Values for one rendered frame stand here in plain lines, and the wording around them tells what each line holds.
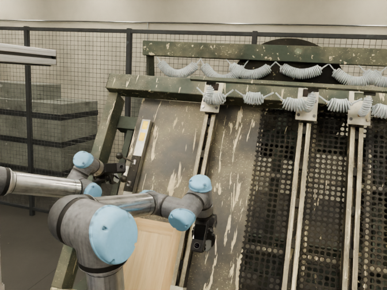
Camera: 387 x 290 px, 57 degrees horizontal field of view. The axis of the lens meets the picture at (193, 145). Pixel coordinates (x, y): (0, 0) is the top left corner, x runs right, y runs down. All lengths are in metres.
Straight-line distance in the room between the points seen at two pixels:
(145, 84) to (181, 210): 1.09
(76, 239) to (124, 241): 0.10
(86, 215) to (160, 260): 1.05
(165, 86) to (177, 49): 0.55
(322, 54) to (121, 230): 1.86
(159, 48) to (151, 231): 1.29
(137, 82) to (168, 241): 0.90
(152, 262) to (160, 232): 0.15
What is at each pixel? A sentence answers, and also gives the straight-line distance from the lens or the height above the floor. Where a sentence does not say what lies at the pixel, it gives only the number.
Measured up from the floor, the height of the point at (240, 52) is 2.14.
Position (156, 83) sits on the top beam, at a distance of 2.05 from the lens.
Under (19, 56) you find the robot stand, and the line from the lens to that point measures 1.07.
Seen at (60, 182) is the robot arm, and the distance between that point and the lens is 1.41.
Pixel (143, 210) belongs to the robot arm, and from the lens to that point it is 1.13.
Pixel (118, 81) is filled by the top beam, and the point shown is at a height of 1.92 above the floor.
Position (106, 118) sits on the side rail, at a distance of 2.12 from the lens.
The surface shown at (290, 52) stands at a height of 2.16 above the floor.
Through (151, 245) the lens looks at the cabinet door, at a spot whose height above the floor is 1.13.
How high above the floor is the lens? 1.98
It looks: 11 degrees down
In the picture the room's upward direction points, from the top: 3 degrees clockwise
